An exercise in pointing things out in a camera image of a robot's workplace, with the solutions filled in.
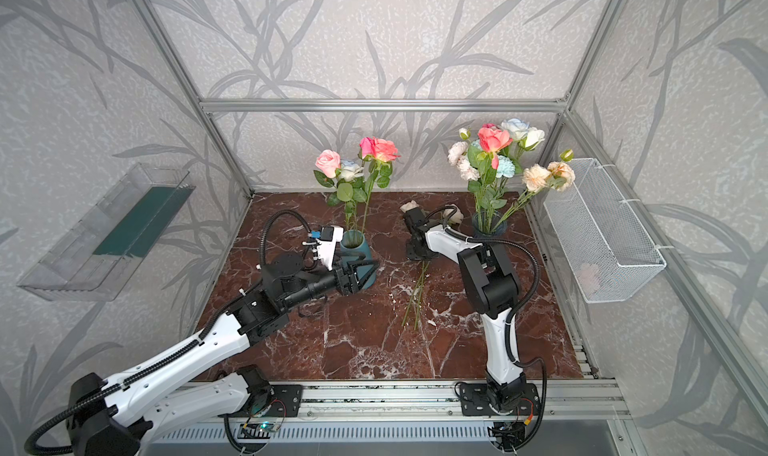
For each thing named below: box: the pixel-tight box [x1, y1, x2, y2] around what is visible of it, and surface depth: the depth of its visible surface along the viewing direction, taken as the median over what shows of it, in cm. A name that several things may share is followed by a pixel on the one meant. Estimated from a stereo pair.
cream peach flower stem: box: [491, 148, 576, 231], surface depth 75 cm
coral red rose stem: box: [358, 137, 401, 233], surface depth 74 cm
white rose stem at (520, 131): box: [501, 118, 545, 164], surface depth 76 cm
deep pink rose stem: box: [359, 136, 381, 232], surface depth 75 cm
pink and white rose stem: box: [313, 149, 354, 232], surface depth 68 cm
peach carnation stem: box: [447, 128, 481, 182], surface depth 80 cm
